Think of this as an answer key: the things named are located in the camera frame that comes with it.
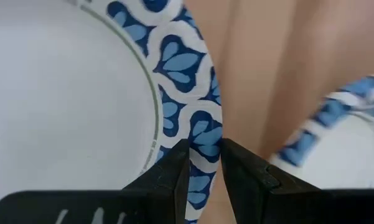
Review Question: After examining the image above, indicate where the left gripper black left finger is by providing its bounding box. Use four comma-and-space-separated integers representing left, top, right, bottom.
0, 139, 190, 224

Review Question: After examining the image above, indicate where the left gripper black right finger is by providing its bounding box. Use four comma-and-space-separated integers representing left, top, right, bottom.
220, 139, 374, 224

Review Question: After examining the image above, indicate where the blue patterned white paper bowl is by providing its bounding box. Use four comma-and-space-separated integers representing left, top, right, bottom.
269, 73, 374, 190
0, 0, 224, 224

